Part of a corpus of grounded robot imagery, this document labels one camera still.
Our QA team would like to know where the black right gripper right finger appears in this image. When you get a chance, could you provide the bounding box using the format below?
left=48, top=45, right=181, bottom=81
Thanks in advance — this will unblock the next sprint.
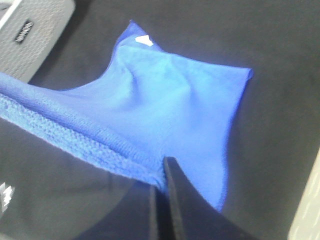
left=163, top=157, right=253, bottom=240

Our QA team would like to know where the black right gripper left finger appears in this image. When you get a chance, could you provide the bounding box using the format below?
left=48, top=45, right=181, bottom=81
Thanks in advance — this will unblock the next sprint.
left=148, top=186, right=173, bottom=240

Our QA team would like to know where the blue microfibre towel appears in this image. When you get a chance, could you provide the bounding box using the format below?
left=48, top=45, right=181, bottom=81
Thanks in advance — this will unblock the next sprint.
left=0, top=21, right=253, bottom=211

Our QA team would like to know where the white plastic basket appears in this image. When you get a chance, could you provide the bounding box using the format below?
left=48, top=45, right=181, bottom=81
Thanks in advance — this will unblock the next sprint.
left=287, top=153, right=320, bottom=240

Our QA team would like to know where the clear tape strip left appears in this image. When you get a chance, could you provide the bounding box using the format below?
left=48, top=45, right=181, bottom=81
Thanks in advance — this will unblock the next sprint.
left=0, top=182, right=15, bottom=217

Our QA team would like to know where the grey perforated plastic basket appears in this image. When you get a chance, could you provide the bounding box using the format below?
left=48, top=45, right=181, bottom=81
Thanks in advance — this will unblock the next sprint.
left=0, top=0, right=76, bottom=83

